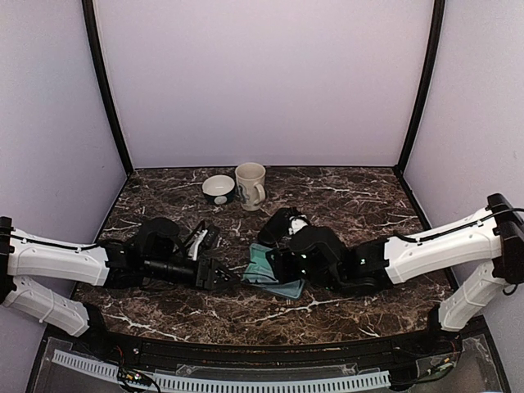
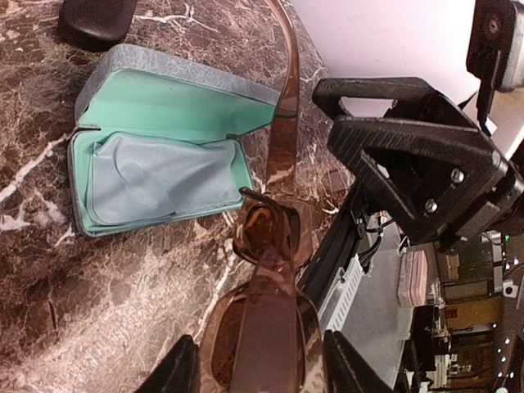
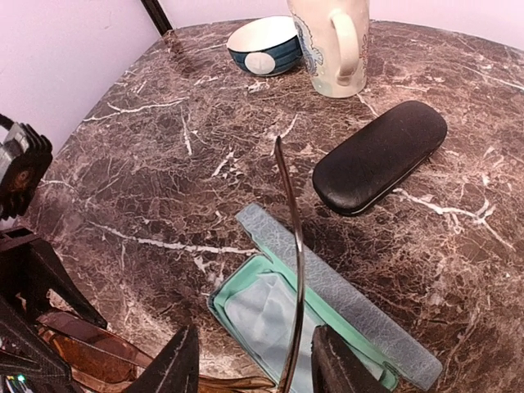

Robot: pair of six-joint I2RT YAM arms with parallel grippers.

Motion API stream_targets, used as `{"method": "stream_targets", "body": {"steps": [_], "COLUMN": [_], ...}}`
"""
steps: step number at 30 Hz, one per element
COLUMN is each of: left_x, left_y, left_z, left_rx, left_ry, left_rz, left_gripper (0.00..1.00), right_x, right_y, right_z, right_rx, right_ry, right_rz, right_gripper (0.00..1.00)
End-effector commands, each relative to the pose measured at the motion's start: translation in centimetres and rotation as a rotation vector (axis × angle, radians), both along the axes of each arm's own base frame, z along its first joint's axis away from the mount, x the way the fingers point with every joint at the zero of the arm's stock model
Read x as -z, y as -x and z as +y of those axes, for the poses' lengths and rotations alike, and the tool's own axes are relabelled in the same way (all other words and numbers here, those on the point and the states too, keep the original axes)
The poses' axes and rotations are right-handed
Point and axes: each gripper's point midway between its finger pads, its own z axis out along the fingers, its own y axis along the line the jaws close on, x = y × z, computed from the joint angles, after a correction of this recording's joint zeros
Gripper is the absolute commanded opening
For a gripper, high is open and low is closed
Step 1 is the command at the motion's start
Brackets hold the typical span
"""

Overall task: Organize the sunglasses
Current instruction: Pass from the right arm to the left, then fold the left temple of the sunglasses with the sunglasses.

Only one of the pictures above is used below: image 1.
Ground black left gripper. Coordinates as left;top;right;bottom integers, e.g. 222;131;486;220
144;255;241;292

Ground blue grey glasses case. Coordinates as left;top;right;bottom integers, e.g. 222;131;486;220
242;243;305;300

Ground brown tinted sunglasses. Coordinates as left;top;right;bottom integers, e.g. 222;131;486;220
240;270;282;287

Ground black glasses case beige lining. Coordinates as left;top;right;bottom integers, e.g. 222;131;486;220
257;207;298;246

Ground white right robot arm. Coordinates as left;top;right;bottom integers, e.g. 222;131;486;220
257;193;523;355

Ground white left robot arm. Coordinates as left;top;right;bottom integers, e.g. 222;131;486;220
1;216;240;357

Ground white teal ceramic bowl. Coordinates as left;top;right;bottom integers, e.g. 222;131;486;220
201;174;237;206

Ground cream ceramic mug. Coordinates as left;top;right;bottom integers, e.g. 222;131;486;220
235;162;266;211

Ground black front rail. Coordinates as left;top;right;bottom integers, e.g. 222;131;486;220
36;317;492;369

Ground white slotted cable duct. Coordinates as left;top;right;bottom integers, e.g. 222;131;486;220
52;350;391;392

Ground black right corner post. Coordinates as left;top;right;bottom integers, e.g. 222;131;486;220
393;0;446;178

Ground black corner post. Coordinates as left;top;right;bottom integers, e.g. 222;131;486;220
393;0;446;178
81;0;134;177

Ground black left corner post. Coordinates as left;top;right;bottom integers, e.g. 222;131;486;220
81;0;134;177

